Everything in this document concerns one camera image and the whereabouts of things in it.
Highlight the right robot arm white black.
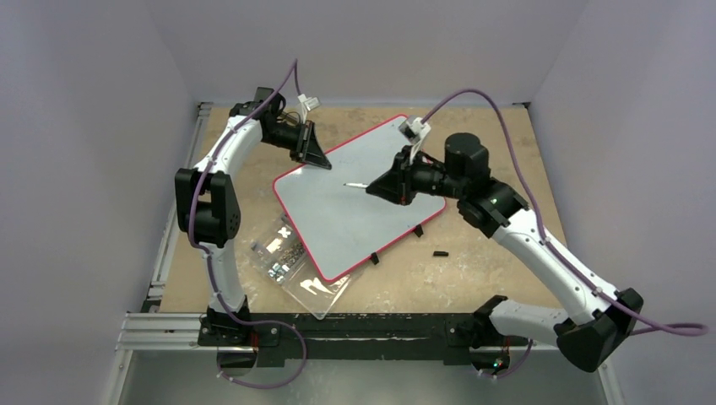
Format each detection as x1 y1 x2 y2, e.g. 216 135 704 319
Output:
366 132 643 372

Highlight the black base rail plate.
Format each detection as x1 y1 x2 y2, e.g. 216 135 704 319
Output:
198 312 528 367

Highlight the white black marker pen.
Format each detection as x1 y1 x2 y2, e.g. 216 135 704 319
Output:
344 182 368 189

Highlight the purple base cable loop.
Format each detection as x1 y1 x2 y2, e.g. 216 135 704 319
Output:
216 319 309 392

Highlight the clear plastic screw box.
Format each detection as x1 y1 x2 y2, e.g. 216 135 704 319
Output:
249 213 352 320

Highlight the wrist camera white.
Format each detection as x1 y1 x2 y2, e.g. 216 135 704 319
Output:
297 93 321 124
399 116 431 165

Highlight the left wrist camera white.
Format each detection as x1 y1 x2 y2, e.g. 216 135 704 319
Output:
297 93 321 124

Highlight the pink framed whiteboard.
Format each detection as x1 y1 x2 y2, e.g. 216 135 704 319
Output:
273 115 447 282

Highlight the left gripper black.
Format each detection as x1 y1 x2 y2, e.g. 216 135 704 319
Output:
263 121 331 170

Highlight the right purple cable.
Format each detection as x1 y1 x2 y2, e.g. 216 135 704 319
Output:
420 88 709 338

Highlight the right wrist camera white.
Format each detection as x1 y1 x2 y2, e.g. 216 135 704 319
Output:
399 116 431 165

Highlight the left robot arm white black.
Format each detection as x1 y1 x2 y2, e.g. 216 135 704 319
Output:
174 87 332 347

